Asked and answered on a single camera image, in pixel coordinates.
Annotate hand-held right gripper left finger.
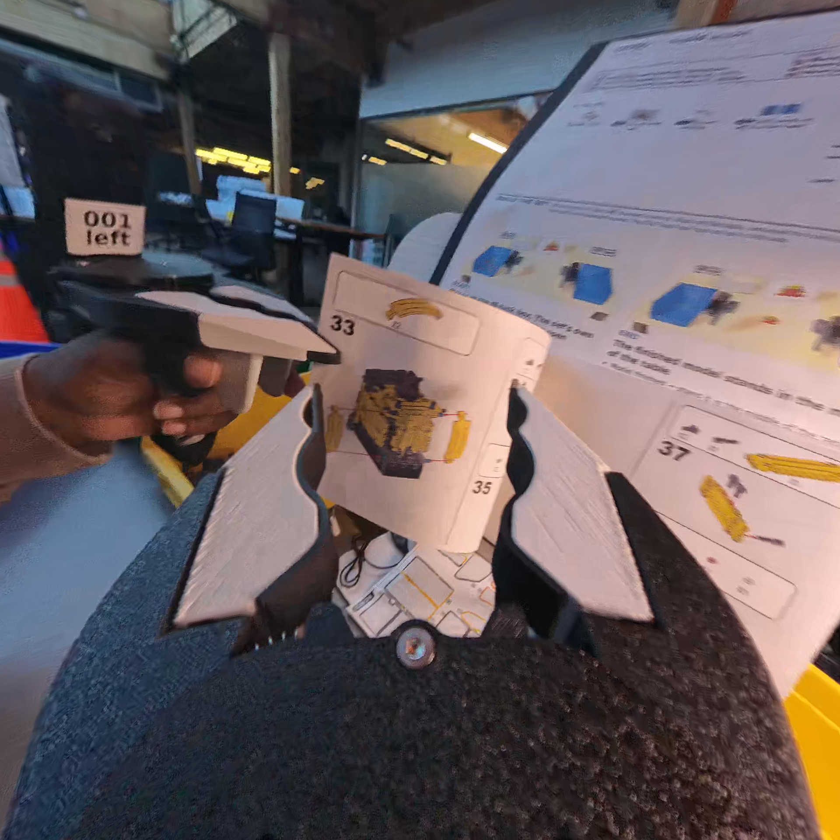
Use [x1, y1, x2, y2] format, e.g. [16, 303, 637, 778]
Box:
[172, 384, 339, 627]

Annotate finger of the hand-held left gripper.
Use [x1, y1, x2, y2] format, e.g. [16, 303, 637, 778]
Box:
[209, 284, 317, 325]
[136, 290, 341, 365]

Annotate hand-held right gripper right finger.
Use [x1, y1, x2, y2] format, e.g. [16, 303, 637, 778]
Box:
[493, 386, 655, 622]

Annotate instruction booklet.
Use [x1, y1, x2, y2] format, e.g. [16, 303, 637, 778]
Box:
[314, 252, 840, 700]

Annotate person's left forearm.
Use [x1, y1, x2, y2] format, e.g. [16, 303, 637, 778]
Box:
[0, 354, 114, 504]

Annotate white task instruction sheet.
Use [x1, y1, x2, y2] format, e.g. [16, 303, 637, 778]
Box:
[433, 10, 840, 422]

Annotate person's left hand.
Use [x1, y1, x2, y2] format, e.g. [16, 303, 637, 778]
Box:
[23, 331, 238, 455]

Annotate black office chair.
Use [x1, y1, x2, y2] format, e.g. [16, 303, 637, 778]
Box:
[202, 191, 280, 284]

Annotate yellow plastic storage bin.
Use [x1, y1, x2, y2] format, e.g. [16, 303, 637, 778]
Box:
[784, 663, 840, 840]
[140, 386, 311, 508]

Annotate wooden high table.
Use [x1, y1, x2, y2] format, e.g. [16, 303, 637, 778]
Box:
[276, 217, 389, 304]

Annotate orange traffic cone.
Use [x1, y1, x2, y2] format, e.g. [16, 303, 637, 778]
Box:
[0, 255, 51, 346]

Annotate white book stand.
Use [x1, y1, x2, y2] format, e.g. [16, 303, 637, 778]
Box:
[331, 505, 500, 639]

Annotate ceiling strip lights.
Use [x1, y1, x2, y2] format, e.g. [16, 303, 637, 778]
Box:
[195, 147, 326, 192]

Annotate black cable with plug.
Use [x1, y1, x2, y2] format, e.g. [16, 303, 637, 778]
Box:
[337, 534, 395, 589]

